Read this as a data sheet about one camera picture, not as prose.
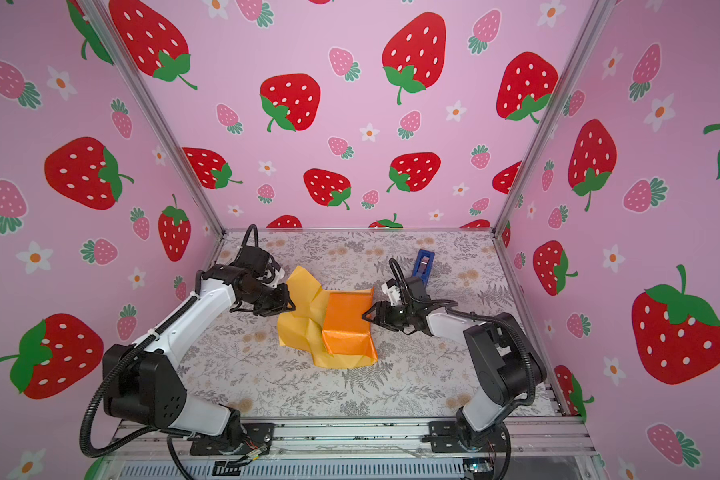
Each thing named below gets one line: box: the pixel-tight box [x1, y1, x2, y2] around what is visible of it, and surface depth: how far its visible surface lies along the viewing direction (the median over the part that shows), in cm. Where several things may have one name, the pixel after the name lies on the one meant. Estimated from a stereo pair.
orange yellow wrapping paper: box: [277, 266, 378, 369], surface depth 89 cm
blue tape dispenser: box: [412, 249, 435, 287], surface depth 104 cm
